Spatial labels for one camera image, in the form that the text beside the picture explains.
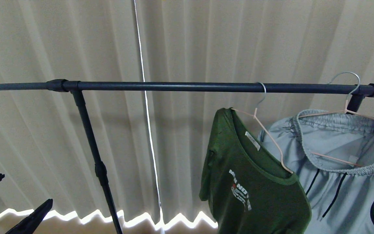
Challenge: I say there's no pink clothes hanger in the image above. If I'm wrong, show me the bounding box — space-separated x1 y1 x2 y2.
232 82 294 174
298 72 374 167

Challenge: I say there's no pale grey garment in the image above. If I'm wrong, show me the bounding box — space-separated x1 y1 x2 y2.
258 109 374 234

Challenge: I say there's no green printed t-shirt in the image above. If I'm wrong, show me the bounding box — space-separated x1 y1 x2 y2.
199 108 312 234

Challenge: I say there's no black clothes rack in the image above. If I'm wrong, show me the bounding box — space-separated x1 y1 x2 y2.
0 79 374 234

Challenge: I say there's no beige curtain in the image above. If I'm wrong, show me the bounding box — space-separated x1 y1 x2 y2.
0 0 374 228

